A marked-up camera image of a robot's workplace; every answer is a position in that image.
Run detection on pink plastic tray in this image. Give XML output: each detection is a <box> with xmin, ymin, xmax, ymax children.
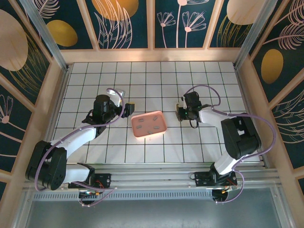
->
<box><xmin>131</xmin><ymin>110</ymin><xmax>168</xmax><ymax>139</ymax></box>

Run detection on perforated metal strip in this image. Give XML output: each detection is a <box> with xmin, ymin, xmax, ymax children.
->
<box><xmin>30</xmin><ymin>191</ymin><xmax>277</xmax><ymax>200</ymax></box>

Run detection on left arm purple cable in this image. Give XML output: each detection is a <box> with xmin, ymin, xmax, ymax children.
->
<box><xmin>34</xmin><ymin>87</ymin><xmax>126</xmax><ymax>208</ymax></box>

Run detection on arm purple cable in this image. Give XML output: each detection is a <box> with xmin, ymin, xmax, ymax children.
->
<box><xmin>182</xmin><ymin>85</ymin><xmax>278</xmax><ymax>205</ymax></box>
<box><xmin>34</xmin><ymin>87</ymin><xmax>126</xmax><ymax>208</ymax></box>

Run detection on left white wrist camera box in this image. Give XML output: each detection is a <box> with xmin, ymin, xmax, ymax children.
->
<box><xmin>108</xmin><ymin>88</ymin><xmax>126</xmax><ymax>107</ymax></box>

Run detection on aluminium side rail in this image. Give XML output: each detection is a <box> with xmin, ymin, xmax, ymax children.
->
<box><xmin>38</xmin><ymin>66</ymin><xmax>72</xmax><ymax>171</ymax></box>
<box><xmin>234</xmin><ymin>66</ymin><xmax>269</xmax><ymax>167</ymax></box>

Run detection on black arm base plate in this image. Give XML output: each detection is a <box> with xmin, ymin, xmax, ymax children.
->
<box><xmin>68</xmin><ymin>172</ymin><xmax>112</xmax><ymax>190</ymax></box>
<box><xmin>194</xmin><ymin>171</ymin><xmax>238</xmax><ymax>188</ymax></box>

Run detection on aluminium mounting rail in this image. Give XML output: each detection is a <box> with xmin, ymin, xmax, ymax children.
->
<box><xmin>23</xmin><ymin>163</ymin><xmax>282</xmax><ymax>190</ymax></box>

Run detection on dark wall panel pink flowers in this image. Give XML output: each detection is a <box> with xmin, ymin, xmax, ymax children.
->
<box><xmin>154</xmin><ymin>0</ymin><xmax>216</xmax><ymax>49</ymax></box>

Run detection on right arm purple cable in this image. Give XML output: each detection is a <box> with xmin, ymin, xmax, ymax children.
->
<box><xmin>182</xmin><ymin>85</ymin><xmax>278</xmax><ymax>205</ymax></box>

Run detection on dark wall panel yellow oval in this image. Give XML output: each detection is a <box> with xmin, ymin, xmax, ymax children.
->
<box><xmin>30</xmin><ymin>0</ymin><xmax>97</xmax><ymax>50</ymax></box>
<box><xmin>249</xmin><ymin>0</ymin><xmax>304</xmax><ymax>103</ymax></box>

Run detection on dark wall panel single flower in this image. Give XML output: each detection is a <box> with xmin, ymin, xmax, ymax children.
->
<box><xmin>0</xmin><ymin>76</ymin><xmax>34</xmax><ymax>173</ymax></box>

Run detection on aluminium corner post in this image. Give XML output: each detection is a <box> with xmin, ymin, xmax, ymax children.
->
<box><xmin>234</xmin><ymin>0</ymin><xmax>282</xmax><ymax>70</ymax></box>
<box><xmin>18</xmin><ymin>0</ymin><xmax>70</xmax><ymax>72</ymax></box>

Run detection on dark wall panel orange sun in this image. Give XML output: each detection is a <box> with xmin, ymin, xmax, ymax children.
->
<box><xmin>85</xmin><ymin>0</ymin><xmax>150</xmax><ymax>50</ymax></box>

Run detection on dark wall panel pink leaves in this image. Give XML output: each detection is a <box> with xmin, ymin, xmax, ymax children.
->
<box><xmin>270</xmin><ymin>90</ymin><xmax>304</xmax><ymax>170</ymax></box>

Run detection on dark wall panel cream circle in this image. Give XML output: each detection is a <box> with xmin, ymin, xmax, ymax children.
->
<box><xmin>208</xmin><ymin>0</ymin><xmax>263</xmax><ymax>48</ymax></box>

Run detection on dark wall panel large cream disc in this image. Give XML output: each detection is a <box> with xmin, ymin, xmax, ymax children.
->
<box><xmin>0</xmin><ymin>0</ymin><xmax>52</xmax><ymax>105</ymax></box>

